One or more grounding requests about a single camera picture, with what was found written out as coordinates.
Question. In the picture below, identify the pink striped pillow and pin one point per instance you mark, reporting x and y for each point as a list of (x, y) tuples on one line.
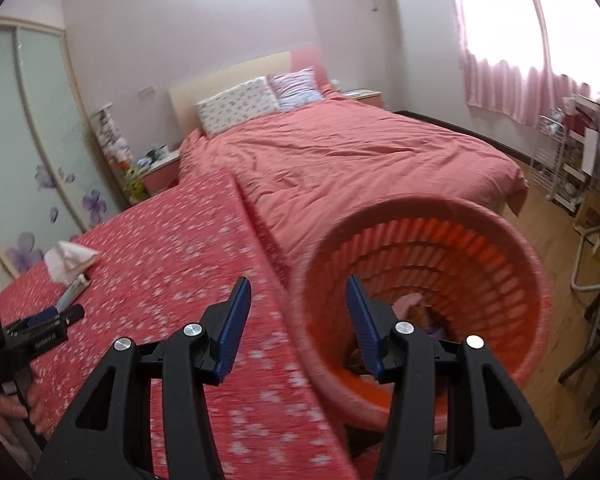
[(295, 87)]

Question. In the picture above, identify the beige headboard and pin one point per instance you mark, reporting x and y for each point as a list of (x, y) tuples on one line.
[(190, 95)]

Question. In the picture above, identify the orange plastic basket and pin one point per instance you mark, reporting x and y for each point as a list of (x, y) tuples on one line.
[(480, 240)]

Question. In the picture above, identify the small items on nightstand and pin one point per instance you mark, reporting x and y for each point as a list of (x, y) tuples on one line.
[(157, 154)]

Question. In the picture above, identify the white crumpled tissue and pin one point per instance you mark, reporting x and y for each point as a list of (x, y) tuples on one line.
[(67, 260)]

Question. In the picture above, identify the bed with pink duvet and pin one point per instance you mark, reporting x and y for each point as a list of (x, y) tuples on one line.
[(355, 160)]

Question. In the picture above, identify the white floral pillow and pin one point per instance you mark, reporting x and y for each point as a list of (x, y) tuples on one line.
[(235, 105)]

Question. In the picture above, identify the person's left hand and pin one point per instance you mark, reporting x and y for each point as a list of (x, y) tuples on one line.
[(35, 407)]

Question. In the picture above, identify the white wall socket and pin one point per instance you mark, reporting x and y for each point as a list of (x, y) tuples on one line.
[(146, 92)]

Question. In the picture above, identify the green yellow plush toy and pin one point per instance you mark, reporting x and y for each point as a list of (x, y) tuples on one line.
[(134, 185)]

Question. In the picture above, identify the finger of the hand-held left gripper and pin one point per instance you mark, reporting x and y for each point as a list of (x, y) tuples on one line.
[(72, 314), (40, 318)]

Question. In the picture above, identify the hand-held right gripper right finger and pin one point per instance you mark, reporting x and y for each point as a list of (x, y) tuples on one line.
[(365, 327)]

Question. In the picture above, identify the white metal frame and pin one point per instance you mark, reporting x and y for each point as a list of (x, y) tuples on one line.
[(582, 260)]

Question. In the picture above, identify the dark wooden chair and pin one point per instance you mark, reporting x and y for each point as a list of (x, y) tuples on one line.
[(597, 330)]

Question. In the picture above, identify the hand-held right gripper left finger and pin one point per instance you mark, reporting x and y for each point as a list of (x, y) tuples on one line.
[(232, 327)]

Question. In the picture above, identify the wardrobe with floral glass doors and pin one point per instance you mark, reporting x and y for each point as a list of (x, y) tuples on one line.
[(35, 135)]

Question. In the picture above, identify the white plush toys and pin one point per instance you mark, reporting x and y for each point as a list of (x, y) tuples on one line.
[(114, 137)]

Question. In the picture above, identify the pink nightstand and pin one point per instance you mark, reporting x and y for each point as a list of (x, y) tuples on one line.
[(362, 96), (162, 175)]

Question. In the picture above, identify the red floral blanket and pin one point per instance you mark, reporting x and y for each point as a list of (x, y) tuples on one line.
[(155, 240)]

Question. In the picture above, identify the pink curtain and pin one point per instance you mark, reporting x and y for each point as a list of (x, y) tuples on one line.
[(505, 50)]

